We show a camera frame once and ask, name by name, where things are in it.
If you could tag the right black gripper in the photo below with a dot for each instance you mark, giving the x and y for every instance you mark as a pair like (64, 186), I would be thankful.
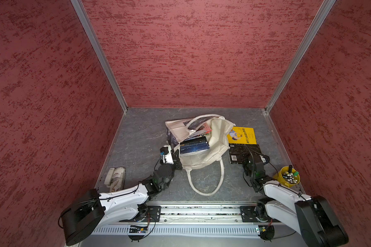
(246, 161)

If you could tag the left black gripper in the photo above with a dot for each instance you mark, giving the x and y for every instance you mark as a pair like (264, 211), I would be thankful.
(177, 164)

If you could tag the black gold patterned book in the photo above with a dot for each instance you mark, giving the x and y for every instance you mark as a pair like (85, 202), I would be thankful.
(239, 153)

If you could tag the cream canvas tote bag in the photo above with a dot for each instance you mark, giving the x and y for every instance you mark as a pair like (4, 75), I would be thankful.
(179, 130)

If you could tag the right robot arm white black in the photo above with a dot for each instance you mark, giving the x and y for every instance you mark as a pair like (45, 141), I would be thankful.
(311, 217)

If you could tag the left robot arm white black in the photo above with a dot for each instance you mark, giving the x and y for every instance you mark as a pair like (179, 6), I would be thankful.
(94, 209)

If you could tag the yellow cup with batteries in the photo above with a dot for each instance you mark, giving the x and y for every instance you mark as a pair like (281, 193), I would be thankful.
(288, 176)

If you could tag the white rolled cloth object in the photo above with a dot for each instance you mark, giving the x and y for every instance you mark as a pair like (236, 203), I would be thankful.
(115, 179)

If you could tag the red cover book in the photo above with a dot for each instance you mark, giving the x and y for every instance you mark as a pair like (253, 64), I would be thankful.
(201, 131)

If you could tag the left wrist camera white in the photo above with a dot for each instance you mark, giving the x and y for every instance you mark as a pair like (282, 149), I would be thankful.
(166, 155)

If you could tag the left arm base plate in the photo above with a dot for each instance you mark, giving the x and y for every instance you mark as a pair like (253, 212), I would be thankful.
(148, 213)

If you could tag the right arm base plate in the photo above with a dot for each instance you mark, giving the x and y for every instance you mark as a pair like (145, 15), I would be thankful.
(250, 214)

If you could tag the aluminium front rail frame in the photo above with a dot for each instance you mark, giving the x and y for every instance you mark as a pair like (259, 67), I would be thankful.
(194, 220)

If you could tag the left circuit board with wires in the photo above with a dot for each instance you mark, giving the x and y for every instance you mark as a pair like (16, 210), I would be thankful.
(136, 233)

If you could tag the circuit board with wires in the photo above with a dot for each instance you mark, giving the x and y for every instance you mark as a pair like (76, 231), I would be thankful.
(136, 233)
(266, 233)

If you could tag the right circuit board with wires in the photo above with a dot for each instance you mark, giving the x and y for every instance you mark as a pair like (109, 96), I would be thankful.
(266, 233)

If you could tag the right corner aluminium post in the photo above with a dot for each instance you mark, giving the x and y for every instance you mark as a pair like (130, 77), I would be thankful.
(309, 36)

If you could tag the corner aluminium post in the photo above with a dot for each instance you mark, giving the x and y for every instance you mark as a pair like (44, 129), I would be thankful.
(88, 28)
(309, 36)

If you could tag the left corner aluminium post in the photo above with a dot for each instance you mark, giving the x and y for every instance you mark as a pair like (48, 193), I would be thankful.
(88, 28)

